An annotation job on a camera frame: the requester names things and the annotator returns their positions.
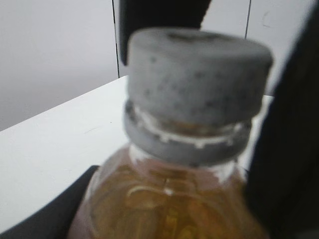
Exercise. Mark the grey bottle cap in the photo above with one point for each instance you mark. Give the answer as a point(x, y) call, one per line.
point(195, 76)

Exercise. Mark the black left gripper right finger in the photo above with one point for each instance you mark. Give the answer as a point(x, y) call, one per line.
point(250, 191)

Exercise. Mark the peach oolong tea bottle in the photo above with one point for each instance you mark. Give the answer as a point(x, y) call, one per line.
point(135, 195)

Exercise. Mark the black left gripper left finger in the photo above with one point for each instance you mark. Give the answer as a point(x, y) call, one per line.
point(53, 220)

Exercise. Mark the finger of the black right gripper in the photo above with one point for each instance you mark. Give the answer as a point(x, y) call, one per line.
point(139, 14)
point(285, 163)

